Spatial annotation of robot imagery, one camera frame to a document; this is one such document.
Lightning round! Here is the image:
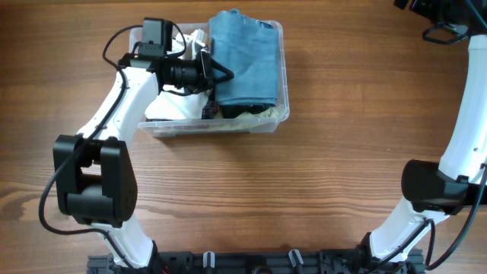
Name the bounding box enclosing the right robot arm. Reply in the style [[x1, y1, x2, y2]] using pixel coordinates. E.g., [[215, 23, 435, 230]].
[[351, 0, 486, 273]]

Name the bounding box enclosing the left black cable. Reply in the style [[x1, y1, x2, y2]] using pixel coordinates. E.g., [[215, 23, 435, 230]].
[[37, 24, 144, 271]]

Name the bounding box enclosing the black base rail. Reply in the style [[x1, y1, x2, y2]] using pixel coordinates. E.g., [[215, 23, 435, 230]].
[[86, 249, 425, 274]]

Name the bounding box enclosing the white garment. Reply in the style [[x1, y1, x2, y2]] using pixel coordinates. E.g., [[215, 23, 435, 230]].
[[144, 28, 214, 121]]

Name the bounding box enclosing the dark green garment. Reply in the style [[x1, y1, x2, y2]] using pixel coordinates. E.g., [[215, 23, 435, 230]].
[[219, 105, 269, 119]]

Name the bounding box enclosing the plaid shirt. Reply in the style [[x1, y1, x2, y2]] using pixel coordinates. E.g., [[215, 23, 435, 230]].
[[145, 98, 218, 120]]

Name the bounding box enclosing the blue towel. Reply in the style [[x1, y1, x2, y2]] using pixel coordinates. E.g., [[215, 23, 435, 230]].
[[208, 9, 279, 107]]

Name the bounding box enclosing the cream cloth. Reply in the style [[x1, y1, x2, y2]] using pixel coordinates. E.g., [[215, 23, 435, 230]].
[[138, 107, 281, 135]]

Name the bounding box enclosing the clear plastic storage container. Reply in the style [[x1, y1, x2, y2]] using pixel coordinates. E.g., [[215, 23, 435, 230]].
[[138, 21, 290, 138]]

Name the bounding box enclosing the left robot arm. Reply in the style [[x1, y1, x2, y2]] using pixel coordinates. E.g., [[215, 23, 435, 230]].
[[38, 18, 234, 273]]

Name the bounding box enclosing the right black cable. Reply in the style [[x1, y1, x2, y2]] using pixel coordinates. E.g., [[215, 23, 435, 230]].
[[364, 0, 487, 273]]

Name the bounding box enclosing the black cable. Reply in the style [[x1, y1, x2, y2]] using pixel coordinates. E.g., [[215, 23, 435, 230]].
[[364, 0, 487, 273], [37, 24, 144, 271]]

